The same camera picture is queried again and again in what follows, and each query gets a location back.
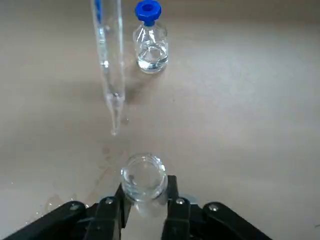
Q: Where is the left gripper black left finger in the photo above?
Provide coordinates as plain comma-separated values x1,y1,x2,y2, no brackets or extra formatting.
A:
0,184,134,240

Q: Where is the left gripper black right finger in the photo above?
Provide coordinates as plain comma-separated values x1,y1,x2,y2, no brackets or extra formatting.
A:
161,174,273,240

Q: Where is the clear glass sample vial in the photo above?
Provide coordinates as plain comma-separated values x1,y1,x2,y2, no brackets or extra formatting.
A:
119,152,169,218

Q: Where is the glass dropper with red bulb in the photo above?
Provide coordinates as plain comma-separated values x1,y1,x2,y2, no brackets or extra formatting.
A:
90,0,126,137

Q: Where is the glass bottle with blue cap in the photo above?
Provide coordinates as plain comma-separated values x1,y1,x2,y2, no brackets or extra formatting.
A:
132,0,170,75

